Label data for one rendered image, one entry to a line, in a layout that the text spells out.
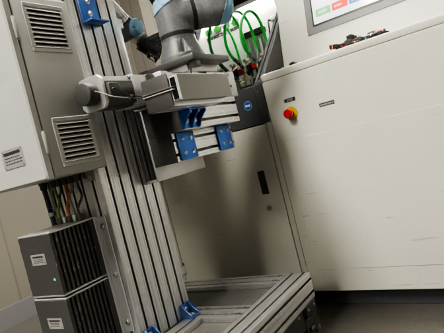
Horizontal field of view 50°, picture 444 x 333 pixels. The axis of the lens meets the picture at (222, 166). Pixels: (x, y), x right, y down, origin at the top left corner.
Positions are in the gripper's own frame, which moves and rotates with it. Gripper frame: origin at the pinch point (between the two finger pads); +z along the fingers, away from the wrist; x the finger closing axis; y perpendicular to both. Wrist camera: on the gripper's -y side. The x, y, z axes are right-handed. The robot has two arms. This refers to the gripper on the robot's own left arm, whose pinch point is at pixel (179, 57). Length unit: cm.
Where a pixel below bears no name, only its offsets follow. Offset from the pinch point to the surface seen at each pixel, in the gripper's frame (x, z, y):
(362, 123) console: 63, 74, 19
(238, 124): 24, 39, 26
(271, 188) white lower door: 25, 64, 43
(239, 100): 29.4, 33.6, 18.3
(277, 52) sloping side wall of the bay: 31.5, 37.5, -10.3
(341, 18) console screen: 53, 52, -26
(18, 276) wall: -118, -23, 125
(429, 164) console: 74, 98, 26
